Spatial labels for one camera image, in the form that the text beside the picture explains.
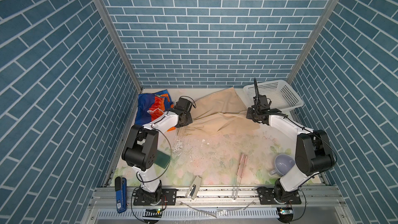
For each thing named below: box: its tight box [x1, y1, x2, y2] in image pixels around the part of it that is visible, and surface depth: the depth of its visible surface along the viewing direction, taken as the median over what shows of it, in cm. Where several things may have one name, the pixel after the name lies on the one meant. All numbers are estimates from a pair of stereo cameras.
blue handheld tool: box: [114, 176, 127, 214], surface depth 74 cm
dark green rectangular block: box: [153, 149, 172, 170], surface depth 88 cm
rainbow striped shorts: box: [134, 89, 174, 126], surface depth 108 cm
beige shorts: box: [177, 87, 260, 135], surface depth 99 cm
